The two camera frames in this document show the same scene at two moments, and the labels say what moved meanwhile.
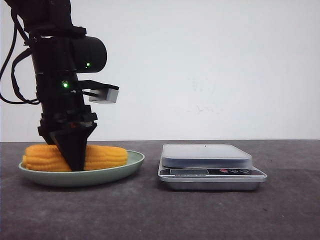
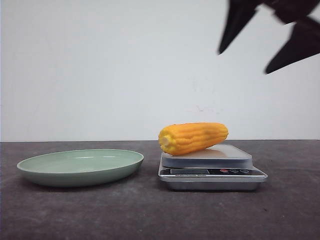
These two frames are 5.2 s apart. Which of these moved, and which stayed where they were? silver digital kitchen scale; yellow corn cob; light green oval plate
Moved: yellow corn cob
Stayed: silver digital kitchen scale; light green oval plate
